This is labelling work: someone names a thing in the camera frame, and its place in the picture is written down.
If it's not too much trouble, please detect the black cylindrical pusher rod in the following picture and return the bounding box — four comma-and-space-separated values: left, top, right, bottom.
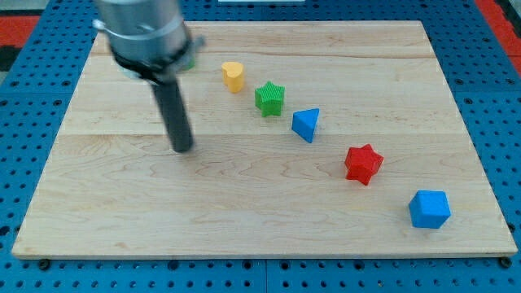
152, 80, 194, 153

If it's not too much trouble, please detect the blue cube block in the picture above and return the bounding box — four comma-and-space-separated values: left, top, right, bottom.
409, 190, 451, 229

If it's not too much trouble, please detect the green block behind arm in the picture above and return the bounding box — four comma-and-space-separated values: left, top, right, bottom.
182, 58, 195, 71

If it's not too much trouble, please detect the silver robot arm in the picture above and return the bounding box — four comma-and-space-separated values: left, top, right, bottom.
93, 0, 205, 153

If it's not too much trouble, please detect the blue triangle block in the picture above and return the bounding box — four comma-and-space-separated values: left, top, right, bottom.
291, 108, 320, 143

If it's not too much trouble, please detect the yellow heart block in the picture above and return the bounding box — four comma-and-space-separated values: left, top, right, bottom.
221, 61, 244, 93

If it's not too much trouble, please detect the green star block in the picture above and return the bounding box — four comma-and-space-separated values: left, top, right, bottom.
255, 81, 285, 117

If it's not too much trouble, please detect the wooden board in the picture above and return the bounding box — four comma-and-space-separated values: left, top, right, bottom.
12, 21, 518, 260

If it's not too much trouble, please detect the red star block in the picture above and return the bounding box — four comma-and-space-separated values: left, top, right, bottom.
344, 144, 384, 186

